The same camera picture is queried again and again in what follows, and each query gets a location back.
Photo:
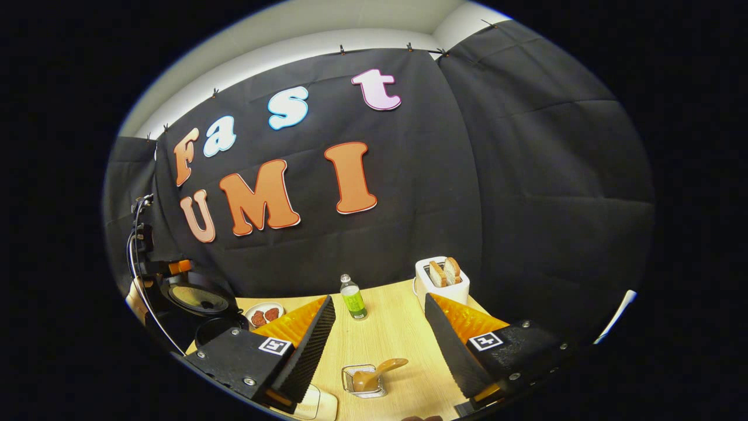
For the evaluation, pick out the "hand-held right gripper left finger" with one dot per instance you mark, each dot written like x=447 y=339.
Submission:
x=310 y=351

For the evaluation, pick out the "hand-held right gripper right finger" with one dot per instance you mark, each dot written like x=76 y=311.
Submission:
x=453 y=351

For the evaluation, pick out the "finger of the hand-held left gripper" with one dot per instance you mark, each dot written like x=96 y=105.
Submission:
x=180 y=266

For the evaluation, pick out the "black lid rice cooker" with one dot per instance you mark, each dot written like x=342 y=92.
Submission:
x=198 y=298

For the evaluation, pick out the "clear container of rice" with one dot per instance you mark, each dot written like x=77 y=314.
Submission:
x=318 y=403

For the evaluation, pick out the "wooden spoon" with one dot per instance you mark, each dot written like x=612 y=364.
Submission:
x=365 y=380

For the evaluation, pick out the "white toaster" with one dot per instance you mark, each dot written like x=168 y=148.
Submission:
x=447 y=295

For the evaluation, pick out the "round dish with red food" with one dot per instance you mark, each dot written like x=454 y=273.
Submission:
x=264 y=316

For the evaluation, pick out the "green label plastic bottle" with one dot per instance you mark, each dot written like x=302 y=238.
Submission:
x=353 y=301

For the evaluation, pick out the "toasted bread slice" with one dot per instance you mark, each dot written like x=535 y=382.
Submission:
x=437 y=273
x=453 y=270

